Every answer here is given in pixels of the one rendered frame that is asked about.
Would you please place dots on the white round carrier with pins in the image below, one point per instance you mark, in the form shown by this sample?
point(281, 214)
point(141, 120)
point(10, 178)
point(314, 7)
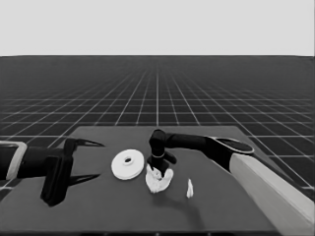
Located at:
point(158, 186)

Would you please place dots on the small thin white T-shaped piece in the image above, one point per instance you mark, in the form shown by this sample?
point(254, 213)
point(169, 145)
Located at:
point(190, 190)

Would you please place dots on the large thick white disc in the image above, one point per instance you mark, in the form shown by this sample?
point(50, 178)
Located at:
point(123, 170)

